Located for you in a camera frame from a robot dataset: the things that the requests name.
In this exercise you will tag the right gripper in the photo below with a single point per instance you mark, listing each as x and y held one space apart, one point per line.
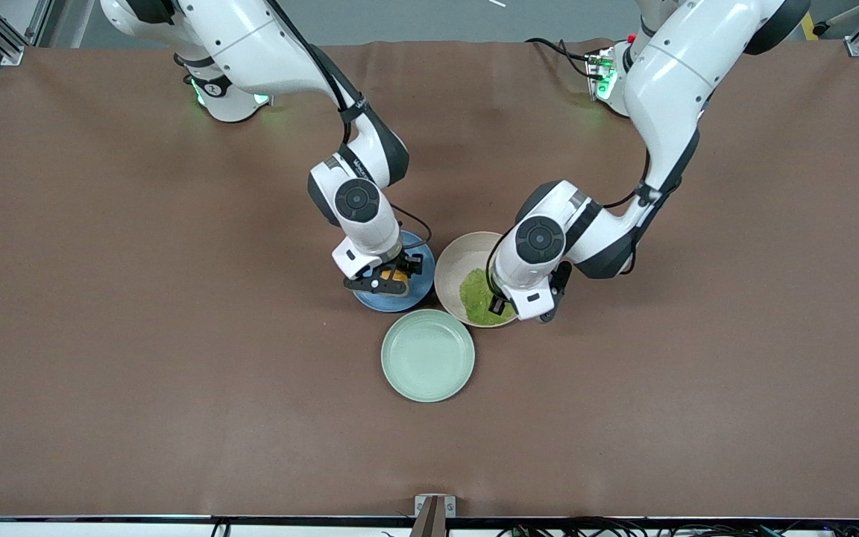
408 264

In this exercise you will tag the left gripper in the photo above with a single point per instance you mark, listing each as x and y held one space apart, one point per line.
496 304

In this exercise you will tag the yellow lemon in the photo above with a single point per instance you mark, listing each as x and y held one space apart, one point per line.
394 274

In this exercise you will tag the green lettuce leaf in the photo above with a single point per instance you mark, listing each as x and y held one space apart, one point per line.
474 298

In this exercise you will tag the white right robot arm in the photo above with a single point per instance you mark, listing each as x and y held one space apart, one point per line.
250 45

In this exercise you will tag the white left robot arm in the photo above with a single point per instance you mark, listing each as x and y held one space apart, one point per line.
668 74

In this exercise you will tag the blue plate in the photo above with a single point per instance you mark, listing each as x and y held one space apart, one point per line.
385 302

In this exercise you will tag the beige plate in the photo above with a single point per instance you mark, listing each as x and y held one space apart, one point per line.
455 261

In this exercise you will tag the pale green plate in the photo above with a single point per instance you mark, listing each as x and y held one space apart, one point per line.
427 356

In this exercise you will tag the brown table mat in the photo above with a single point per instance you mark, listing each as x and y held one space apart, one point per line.
101 373

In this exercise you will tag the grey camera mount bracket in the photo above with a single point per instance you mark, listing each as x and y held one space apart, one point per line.
435 507

